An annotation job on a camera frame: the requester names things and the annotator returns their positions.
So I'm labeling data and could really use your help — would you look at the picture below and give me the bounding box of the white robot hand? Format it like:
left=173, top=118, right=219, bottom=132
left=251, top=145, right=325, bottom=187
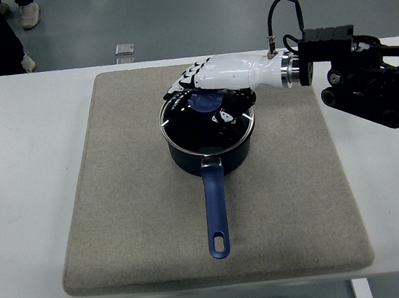
left=158, top=47, right=292, bottom=134

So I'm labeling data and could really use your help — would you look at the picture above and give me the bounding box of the glass lid with blue knob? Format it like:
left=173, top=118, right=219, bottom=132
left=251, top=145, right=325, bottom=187
left=155, top=82, right=260, bottom=161

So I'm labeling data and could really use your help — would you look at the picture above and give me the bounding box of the beige fabric mat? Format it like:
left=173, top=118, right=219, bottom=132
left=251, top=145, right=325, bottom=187
left=35, top=40, right=377, bottom=298

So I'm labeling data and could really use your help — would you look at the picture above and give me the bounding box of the white table leg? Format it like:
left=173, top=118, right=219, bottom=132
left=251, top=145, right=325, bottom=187
left=350, top=275, right=374, bottom=298

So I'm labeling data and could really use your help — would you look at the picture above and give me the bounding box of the dark pot with blue handle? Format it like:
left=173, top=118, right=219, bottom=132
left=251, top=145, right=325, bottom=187
left=163, top=112, right=272, bottom=265

